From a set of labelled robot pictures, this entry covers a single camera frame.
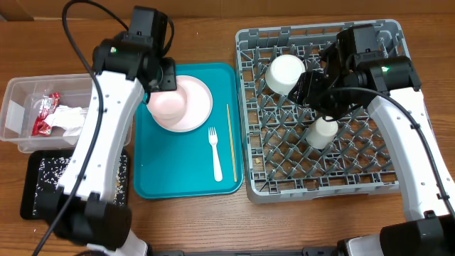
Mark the red snack wrapper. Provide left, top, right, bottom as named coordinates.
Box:
left=31, top=92, right=61, bottom=137

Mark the pink plate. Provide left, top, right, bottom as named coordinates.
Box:
left=152, top=75, right=213, bottom=132

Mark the grey dishwasher rack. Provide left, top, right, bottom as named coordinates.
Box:
left=235, top=22, right=400, bottom=203

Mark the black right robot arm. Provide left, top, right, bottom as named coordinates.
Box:
left=288, top=24, right=454, bottom=256

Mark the white plastic fork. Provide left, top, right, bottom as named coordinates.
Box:
left=208, top=127, right=223, bottom=182

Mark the wooden chopstick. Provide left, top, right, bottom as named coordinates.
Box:
left=226, top=104, right=237, bottom=183

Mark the teal plastic tray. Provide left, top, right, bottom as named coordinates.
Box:
left=133, top=63, right=243, bottom=199

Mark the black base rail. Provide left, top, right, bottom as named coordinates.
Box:
left=149, top=237, right=385, bottom=256

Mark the clear plastic waste bin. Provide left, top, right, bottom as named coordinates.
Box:
left=0, top=73, right=133, bottom=154

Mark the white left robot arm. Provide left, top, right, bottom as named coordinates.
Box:
left=36, top=6, right=177, bottom=255

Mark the white napkin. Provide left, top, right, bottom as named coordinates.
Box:
left=44, top=105, right=88, bottom=145

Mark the pink small bowl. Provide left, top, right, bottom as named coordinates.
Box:
left=147, top=86, right=187, bottom=119

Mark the black tray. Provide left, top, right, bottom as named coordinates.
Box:
left=20, top=149, right=130, bottom=220

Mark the cream white cup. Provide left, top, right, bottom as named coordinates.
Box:
left=305, top=117, right=338, bottom=149

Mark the white bowl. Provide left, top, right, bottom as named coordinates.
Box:
left=265, top=55, right=306, bottom=96

